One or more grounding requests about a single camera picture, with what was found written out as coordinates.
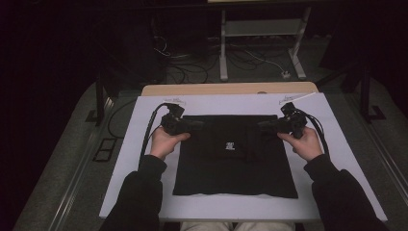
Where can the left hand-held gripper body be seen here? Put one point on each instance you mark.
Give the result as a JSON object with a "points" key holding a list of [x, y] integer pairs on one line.
{"points": [[174, 125]]}

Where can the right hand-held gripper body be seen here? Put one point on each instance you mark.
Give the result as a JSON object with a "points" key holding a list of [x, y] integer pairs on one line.
{"points": [[293, 123]]}

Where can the black tank top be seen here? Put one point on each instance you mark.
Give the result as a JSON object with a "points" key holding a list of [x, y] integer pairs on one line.
{"points": [[231, 170]]}

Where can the person's left hand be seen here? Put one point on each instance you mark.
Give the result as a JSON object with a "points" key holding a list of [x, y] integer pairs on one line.
{"points": [[162, 144]]}

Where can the person's right hand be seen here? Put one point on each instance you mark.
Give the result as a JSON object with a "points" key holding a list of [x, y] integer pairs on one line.
{"points": [[308, 146]]}

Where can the wooden table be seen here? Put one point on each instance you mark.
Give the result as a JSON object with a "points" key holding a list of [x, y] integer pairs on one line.
{"points": [[179, 89]]}

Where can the white plug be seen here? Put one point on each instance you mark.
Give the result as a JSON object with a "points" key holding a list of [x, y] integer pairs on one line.
{"points": [[285, 74]]}

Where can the black metal stand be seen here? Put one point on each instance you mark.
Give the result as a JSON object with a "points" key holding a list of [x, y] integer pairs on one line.
{"points": [[365, 93], [100, 96]]}

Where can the white board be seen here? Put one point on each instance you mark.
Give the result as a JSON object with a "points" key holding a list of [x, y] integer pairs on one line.
{"points": [[224, 207]]}

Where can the person's legs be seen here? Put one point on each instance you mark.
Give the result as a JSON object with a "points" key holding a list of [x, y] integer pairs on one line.
{"points": [[205, 226]]}

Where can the grey metal desk frame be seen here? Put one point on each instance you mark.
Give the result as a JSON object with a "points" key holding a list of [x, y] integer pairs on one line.
{"points": [[263, 28]]}

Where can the aluminium rail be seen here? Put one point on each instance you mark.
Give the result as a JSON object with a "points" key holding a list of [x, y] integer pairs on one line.
{"points": [[389, 160], [83, 166]]}

